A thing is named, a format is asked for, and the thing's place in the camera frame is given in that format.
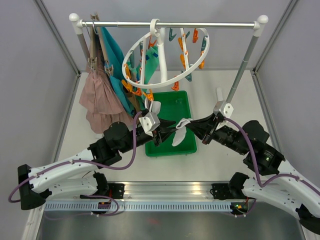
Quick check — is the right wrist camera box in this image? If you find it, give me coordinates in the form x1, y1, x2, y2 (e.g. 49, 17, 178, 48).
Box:
213, 100, 234, 130

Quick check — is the white black-striped sock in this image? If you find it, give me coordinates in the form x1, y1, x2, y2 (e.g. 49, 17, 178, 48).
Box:
144, 97, 162, 115

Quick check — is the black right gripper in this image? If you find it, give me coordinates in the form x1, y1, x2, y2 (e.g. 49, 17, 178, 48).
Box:
183, 111, 248, 155

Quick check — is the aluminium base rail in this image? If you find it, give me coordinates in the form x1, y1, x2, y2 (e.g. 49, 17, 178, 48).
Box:
59, 181, 307, 204

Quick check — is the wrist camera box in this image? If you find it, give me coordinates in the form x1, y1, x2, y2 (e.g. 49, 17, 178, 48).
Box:
138, 112, 161, 137
213, 100, 234, 130

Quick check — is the white slotted cable duct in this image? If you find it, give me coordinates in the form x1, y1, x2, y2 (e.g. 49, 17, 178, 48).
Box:
44, 201, 232, 213

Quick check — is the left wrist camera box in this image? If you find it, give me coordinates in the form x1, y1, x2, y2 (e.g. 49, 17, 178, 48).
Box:
138, 112, 161, 137

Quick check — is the white round clip hanger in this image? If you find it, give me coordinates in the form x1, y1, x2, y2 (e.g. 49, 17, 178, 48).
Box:
117, 18, 210, 99

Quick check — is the brown ribbed sock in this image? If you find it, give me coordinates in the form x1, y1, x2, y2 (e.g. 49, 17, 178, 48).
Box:
122, 86, 136, 111

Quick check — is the mint patterned sock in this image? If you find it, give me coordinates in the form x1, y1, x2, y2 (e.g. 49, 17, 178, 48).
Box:
144, 45, 159, 84
126, 60, 140, 82

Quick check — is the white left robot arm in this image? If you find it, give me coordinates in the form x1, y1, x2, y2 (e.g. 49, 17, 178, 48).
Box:
12, 116, 177, 211

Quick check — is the teal shirt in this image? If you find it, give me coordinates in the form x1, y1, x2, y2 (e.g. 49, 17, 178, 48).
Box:
101, 27, 135, 117

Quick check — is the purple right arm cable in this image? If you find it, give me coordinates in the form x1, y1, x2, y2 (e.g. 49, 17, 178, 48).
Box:
223, 116, 320, 218

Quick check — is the beige wooden hanger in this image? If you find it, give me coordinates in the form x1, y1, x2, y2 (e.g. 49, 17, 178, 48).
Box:
88, 13, 99, 76
90, 12, 114, 76

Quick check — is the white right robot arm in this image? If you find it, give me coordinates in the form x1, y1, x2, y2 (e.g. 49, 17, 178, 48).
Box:
186, 113, 320, 235

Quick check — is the pink garment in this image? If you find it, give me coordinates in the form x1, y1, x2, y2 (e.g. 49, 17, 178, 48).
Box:
79, 46, 133, 134

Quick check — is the green plastic tray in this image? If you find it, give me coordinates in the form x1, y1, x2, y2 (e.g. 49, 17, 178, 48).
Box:
145, 90, 197, 157

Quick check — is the metal clothes rack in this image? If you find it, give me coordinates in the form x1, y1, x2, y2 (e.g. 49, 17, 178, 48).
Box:
69, 13, 269, 103

